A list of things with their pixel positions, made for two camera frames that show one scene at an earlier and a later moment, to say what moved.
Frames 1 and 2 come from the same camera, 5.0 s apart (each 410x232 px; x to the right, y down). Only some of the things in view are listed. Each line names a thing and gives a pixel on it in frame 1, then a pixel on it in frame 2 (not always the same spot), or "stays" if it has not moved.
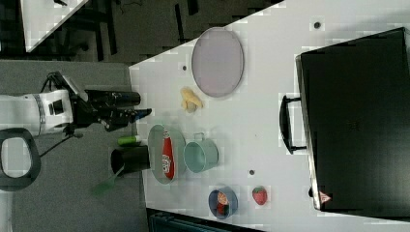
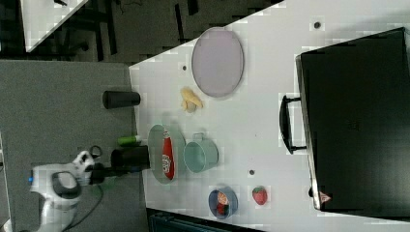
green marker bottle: (128, 140) stays
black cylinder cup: (130, 159) stays
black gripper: (82, 114) to (99, 172)
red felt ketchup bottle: (167, 156) stays
